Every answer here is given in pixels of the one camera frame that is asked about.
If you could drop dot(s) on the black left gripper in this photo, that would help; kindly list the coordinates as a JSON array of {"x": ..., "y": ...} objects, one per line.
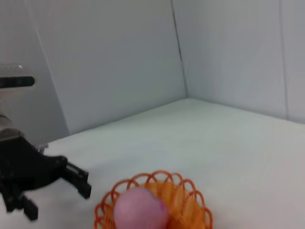
[{"x": 26, "y": 167}]

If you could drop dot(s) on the pink toy peach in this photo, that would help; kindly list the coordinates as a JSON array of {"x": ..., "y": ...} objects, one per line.
[{"x": 138, "y": 210}]

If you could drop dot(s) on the orange woven plastic basket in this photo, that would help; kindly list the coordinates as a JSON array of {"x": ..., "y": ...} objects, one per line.
[{"x": 188, "y": 202}]

